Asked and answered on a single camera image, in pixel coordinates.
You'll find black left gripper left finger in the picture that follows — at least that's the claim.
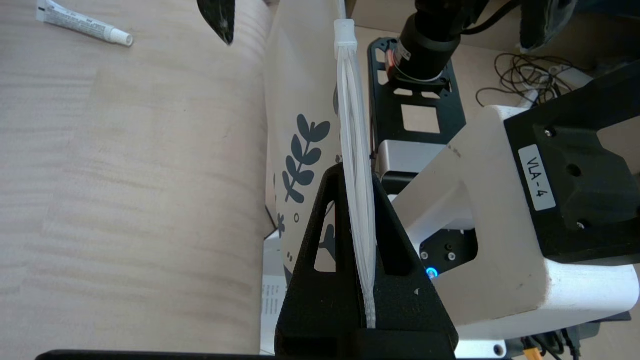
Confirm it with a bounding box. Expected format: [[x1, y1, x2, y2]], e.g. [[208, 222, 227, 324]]
[[274, 162, 371, 358]]

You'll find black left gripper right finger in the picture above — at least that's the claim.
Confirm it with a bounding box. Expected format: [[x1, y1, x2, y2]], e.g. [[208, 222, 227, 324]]
[[370, 172, 460, 360]]

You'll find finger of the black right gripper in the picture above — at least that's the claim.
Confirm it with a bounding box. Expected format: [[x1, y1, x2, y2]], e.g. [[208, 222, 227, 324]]
[[196, 0, 236, 47]]

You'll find white horse-print zipper pouch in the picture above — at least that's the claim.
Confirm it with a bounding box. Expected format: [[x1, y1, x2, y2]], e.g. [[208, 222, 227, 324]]
[[262, 0, 378, 331]]

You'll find white printed label sheet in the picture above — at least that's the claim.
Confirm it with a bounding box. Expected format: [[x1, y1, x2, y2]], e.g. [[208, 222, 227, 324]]
[[261, 232, 287, 356]]

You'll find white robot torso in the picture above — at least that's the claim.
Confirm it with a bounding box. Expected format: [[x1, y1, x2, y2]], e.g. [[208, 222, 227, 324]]
[[390, 105, 640, 341]]

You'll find white power strip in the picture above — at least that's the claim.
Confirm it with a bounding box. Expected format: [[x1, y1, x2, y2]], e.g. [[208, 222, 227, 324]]
[[517, 64, 593, 108]]

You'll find black labelled robot bracket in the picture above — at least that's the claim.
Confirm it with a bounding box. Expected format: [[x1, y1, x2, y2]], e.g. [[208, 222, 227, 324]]
[[504, 60, 640, 266]]

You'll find thin black floor cable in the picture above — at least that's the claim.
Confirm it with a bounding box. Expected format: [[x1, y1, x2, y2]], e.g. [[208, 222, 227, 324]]
[[475, 50, 596, 113]]

